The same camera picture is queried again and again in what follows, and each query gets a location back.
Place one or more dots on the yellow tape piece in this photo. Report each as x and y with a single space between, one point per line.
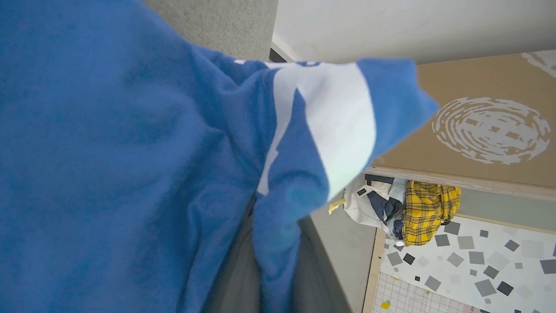
336 206

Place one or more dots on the white and navy garment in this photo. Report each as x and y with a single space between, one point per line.
375 204

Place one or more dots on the blue garment with white trim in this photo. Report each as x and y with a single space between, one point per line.
108 152

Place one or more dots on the yellow plaid garment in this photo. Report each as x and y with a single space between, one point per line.
428 211

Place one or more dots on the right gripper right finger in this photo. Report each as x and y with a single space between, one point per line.
317 278

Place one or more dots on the grey fabric sofa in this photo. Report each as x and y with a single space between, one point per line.
226 26

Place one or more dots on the brown cardboard box white print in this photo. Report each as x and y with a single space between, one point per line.
486 130

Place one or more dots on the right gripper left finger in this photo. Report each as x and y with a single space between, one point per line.
236 278

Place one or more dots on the white mat with grey squares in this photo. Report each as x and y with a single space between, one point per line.
469 269

